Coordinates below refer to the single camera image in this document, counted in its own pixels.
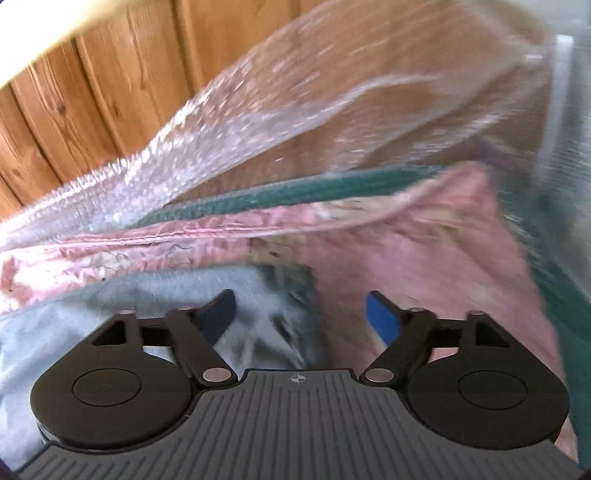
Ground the cream wooden beam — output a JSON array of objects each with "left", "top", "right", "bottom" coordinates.
[{"left": 0, "top": 0, "right": 139, "bottom": 89}]

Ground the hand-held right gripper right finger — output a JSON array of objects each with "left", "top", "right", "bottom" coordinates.
[{"left": 360, "top": 291, "right": 511, "bottom": 385}]

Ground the clear plastic sheet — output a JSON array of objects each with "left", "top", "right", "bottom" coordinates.
[{"left": 0, "top": 0, "right": 591, "bottom": 296}]

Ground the pink printed blanket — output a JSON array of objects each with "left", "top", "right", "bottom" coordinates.
[{"left": 0, "top": 161, "right": 581, "bottom": 463}]

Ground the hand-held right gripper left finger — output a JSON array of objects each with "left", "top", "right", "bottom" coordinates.
[{"left": 91, "top": 290, "right": 239, "bottom": 387}]

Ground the green cloth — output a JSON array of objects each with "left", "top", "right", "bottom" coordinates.
[{"left": 131, "top": 165, "right": 591, "bottom": 418}]

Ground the grey garment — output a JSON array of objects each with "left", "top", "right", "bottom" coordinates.
[{"left": 0, "top": 262, "right": 331, "bottom": 472}]

